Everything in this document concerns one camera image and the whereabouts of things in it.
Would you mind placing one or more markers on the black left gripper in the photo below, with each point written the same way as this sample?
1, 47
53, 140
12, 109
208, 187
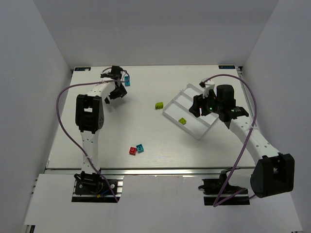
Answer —
118, 91

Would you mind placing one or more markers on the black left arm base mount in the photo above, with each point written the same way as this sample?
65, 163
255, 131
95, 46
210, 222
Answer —
92, 188

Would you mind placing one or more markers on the blue label sticker right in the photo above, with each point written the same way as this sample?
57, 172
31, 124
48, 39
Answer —
226, 67

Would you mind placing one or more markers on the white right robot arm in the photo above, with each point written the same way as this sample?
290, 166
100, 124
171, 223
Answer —
274, 171

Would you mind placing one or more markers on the red lego brick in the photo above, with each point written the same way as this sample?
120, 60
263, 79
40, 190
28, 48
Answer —
133, 151

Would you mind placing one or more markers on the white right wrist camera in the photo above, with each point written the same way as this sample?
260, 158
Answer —
207, 86

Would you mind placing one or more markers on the blue label sticker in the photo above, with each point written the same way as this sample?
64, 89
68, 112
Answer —
226, 67
82, 69

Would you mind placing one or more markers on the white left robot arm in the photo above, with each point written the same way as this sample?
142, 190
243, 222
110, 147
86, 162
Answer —
89, 114

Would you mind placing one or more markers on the green lego brick sloped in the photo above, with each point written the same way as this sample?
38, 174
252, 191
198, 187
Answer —
159, 105

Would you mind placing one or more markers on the cyan lego brick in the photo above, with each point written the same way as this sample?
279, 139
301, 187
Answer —
140, 148
127, 81

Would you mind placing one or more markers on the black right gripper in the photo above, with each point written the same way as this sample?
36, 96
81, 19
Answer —
200, 104

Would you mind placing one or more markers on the white divided plastic tray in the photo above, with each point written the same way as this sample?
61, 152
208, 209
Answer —
179, 106

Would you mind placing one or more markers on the blue label sticker left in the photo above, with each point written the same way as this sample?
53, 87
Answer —
82, 69

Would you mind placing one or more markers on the green lego brick square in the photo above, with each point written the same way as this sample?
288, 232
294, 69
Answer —
182, 121

